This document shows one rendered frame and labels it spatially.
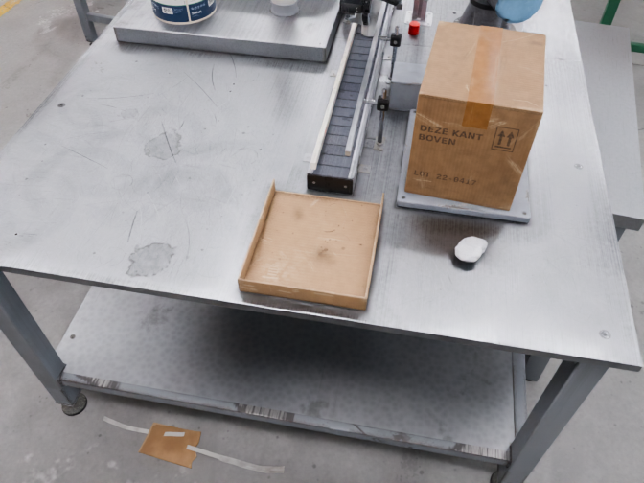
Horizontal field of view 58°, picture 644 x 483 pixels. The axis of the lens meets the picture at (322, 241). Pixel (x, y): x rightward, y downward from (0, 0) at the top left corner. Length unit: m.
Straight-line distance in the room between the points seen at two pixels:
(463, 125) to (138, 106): 0.91
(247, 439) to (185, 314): 0.44
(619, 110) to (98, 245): 1.39
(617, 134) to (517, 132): 0.54
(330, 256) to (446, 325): 0.28
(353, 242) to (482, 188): 0.31
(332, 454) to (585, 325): 0.96
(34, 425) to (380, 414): 1.11
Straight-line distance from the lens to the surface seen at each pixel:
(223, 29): 1.92
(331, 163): 1.38
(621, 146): 1.69
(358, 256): 1.24
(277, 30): 1.90
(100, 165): 1.55
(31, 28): 4.14
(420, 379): 1.80
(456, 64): 1.30
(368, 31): 1.84
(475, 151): 1.27
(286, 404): 1.74
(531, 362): 2.03
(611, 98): 1.86
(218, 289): 1.21
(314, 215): 1.32
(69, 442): 2.09
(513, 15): 1.70
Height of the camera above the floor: 1.79
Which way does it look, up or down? 49 degrees down
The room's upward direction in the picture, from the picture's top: straight up
